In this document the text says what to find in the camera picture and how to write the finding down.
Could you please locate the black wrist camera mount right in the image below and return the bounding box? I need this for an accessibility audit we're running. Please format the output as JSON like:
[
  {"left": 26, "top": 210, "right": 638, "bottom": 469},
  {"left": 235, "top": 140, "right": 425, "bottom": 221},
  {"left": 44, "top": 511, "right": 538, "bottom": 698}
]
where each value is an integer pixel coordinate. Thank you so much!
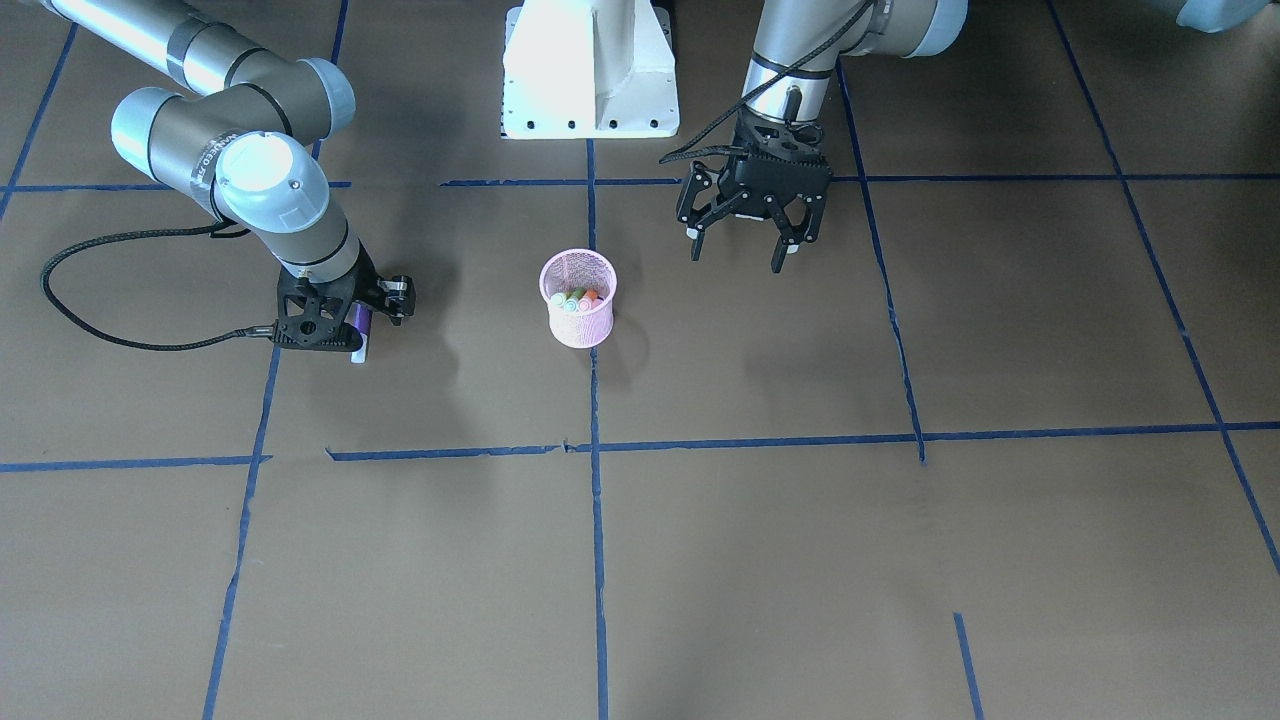
[{"left": 270, "top": 269, "right": 416, "bottom": 352}]

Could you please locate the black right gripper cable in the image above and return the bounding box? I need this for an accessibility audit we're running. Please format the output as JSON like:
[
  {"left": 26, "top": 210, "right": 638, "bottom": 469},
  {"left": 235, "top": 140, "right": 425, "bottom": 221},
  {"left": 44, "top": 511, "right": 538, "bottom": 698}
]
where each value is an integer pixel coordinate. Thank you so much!
[{"left": 41, "top": 222, "right": 285, "bottom": 352}]

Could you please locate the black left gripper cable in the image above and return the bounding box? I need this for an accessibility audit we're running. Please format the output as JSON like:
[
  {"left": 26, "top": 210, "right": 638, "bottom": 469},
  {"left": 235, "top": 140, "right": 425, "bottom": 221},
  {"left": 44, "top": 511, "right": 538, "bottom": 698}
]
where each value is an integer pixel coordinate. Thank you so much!
[{"left": 659, "top": 0, "right": 876, "bottom": 167}]

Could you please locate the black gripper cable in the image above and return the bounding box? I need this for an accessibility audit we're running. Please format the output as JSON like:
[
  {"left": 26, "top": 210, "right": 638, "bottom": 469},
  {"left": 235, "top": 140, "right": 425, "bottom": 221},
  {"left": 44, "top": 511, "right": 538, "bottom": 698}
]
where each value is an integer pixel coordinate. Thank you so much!
[
  {"left": 41, "top": 222, "right": 285, "bottom": 352},
  {"left": 659, "top": 0, "right": 876, "bottom": 167}
]

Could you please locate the purple highlighter pen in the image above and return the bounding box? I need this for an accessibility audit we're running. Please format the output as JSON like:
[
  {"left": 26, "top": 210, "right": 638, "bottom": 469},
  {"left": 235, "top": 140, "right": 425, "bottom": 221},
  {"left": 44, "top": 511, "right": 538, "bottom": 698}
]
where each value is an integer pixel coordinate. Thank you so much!
[{"left": 349, "top": 302, "right": 372, "bottom": 364}]

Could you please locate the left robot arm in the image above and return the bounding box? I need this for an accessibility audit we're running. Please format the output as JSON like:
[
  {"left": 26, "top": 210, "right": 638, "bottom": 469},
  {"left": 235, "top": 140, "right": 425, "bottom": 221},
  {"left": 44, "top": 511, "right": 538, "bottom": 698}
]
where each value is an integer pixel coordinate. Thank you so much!
[{"left": 678, "top": 1, "right": 1277, "bottom": 268}]

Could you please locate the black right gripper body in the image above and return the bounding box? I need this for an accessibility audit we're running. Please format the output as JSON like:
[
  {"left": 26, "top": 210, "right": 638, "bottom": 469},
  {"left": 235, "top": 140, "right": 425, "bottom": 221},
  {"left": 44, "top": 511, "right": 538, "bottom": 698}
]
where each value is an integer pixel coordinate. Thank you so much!
[{"left": 280, "top": 245, "right": 387, "bottom": 324}]

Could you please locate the pink mesh pen holder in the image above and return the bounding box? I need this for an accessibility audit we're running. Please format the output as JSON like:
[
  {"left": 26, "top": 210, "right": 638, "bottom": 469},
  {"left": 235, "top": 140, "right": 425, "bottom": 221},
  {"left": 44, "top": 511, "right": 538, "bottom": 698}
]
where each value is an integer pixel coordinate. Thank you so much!
[{"left": 538, "top": 249, "right": 617, "bottom": 348}]

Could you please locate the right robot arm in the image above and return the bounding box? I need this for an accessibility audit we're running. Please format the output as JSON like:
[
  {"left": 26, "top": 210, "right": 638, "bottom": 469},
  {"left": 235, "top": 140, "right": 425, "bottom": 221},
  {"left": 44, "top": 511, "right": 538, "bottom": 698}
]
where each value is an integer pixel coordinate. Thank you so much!
[{"left": 46, "top": 1, "right": 415, "bottom": 345}]

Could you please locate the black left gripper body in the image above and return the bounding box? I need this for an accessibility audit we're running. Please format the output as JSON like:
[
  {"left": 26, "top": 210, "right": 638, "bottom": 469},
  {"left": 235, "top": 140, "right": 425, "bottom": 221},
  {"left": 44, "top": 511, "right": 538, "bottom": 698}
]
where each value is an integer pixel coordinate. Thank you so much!
[{"left": 728, "top": 108, "right": 832, "bottom": 217}]

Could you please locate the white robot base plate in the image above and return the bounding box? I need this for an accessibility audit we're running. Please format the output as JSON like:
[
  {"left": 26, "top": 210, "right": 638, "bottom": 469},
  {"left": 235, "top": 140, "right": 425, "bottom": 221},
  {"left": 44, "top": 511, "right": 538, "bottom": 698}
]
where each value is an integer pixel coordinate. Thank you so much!
[{"left": 500, "top": 1, "right": 681, "bottom": 141}]

